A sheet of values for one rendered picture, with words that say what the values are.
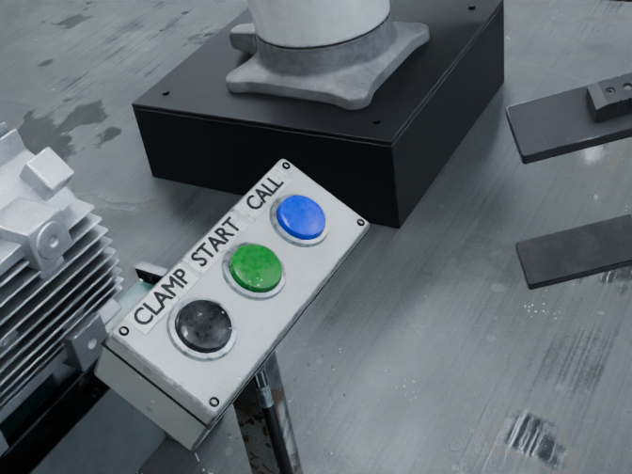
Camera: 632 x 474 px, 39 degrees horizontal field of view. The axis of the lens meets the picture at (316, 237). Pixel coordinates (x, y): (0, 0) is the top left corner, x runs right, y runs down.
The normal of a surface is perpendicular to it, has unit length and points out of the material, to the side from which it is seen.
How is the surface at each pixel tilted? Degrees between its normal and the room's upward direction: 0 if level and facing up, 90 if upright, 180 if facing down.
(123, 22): 0
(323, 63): 85
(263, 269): 35
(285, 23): 98
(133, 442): 90
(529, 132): 23
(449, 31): 2
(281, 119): 2
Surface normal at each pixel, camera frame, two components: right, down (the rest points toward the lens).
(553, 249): -0.22, -0.48
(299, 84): -0.47, 0.07
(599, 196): -0.13, -0.79
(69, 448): 0.86, 0.22
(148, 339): 0.36, -0.55
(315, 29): -0.04, 0.69
